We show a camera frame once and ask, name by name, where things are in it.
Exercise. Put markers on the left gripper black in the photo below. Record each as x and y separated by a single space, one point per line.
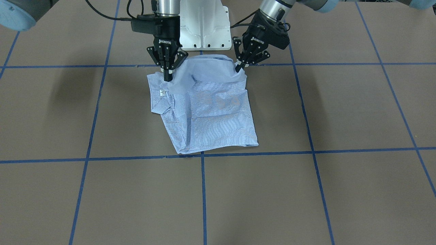
256 36

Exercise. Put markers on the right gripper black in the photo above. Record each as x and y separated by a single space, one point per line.
167 35

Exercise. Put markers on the blue striped button shirt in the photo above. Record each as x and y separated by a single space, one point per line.
205 106

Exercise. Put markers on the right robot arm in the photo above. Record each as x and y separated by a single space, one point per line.
22 15

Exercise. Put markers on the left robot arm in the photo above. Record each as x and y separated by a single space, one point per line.
355 41

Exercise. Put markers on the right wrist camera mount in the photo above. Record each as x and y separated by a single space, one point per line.
144 24

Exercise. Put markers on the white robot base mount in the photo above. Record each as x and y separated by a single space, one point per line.
205 26

